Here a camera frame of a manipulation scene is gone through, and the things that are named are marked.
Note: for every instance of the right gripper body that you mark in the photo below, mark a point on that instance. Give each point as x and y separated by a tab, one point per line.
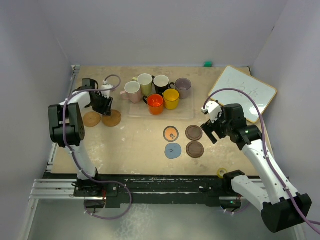
220	126

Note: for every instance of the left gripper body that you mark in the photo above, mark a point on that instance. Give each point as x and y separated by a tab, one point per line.
102	104

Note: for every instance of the woven rattan coaster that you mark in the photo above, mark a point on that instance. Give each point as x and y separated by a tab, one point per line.
113	120
91	119

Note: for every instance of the dark wooden coaster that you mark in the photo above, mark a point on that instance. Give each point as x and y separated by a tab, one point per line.
193	132
195	149

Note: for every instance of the orange black rimmed coaster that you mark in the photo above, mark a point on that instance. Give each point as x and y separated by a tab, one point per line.
170	134

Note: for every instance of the blue smiley coaster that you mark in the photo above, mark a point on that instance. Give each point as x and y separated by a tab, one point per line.
172	150

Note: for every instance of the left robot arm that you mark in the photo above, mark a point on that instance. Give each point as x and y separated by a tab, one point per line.
66	124

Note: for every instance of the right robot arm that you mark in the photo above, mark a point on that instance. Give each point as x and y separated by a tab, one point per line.
280	204

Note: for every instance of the pink mug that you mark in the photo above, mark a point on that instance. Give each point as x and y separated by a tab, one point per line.
132	92

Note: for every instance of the clear plastic tray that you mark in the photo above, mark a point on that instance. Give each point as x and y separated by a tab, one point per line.
184	110

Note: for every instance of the yellow tape roll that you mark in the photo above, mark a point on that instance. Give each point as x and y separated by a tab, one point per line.
221	172

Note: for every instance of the olive green mug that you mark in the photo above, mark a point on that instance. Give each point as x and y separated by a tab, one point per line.
145	81

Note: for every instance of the small whiteboard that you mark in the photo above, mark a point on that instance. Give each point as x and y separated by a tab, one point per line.
260	92

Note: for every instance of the orange mug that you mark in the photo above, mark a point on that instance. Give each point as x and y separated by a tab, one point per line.
155	103

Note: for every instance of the purple grey mug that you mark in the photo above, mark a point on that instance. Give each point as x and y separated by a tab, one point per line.
183	86

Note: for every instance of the yellow mug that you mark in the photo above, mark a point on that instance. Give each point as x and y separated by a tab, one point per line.
171	99

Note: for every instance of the black mug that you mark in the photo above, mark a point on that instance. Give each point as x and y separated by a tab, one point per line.
161	83

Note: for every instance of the green object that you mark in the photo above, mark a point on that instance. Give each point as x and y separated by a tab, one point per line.
208	64

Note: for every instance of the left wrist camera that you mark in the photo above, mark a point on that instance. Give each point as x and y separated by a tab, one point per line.
106	89

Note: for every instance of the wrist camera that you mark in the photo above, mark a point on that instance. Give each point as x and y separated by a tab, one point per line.
106	89
212	109

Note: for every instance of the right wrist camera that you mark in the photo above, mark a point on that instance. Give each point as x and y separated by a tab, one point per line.
212	109

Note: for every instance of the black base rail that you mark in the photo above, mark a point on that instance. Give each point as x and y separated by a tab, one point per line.
152	189

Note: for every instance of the aluminium frame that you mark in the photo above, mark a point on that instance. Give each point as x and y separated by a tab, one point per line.
48	189

